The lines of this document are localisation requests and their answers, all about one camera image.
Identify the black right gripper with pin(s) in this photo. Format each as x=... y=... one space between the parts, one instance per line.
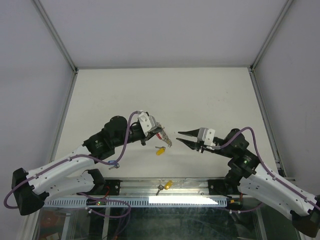
x=197 y=146

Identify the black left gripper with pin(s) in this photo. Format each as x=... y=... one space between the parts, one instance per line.
x=149 y=135

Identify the metal keyring holder red handle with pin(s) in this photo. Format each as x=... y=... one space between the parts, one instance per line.
x=162 y=135

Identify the yellow tag key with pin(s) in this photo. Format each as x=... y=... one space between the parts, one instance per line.
x=161 y=187
x=160 y=150

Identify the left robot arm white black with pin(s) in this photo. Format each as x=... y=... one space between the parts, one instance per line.
x=75 y=173

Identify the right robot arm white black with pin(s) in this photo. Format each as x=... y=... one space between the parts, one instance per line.
x=251 y=176

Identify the blue tag key on table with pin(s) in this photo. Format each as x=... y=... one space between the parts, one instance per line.
x=113 y=164

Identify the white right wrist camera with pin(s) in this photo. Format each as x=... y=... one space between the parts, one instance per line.
x=206 y=136

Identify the aluminium mounting rail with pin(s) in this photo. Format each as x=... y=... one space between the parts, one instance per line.
x=139 y=188

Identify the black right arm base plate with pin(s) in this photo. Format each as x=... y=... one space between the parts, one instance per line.
x=220 y=187

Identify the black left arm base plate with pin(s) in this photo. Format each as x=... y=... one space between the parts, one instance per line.
x=111 y=188

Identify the white slotted cable duct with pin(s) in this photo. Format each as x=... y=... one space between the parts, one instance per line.
x=164 y=201

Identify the left aluminium frame post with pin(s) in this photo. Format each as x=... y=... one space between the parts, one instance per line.
x=54 y=34

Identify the aluminium frame post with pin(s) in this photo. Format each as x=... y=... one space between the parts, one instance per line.
x=272 y=33
x=54 y=34

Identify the right aluminium frame post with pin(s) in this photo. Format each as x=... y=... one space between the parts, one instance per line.
x=272 y=33

